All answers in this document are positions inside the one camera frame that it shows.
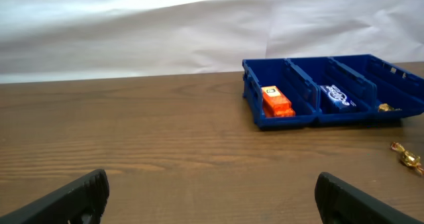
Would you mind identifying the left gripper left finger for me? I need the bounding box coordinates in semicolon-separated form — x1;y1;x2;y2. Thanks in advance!
0;169;110;224

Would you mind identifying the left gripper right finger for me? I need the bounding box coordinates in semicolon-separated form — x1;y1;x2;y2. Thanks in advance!
314;171;421;224

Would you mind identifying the gold candy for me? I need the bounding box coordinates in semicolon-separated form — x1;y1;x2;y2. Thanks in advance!
390;141;424;176
377;103;401;113

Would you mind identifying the blue candy pack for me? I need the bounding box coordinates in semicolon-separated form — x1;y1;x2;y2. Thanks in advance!
319;84;358;114

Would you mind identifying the blue tray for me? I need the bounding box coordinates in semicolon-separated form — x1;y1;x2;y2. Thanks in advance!
241;54;424;130

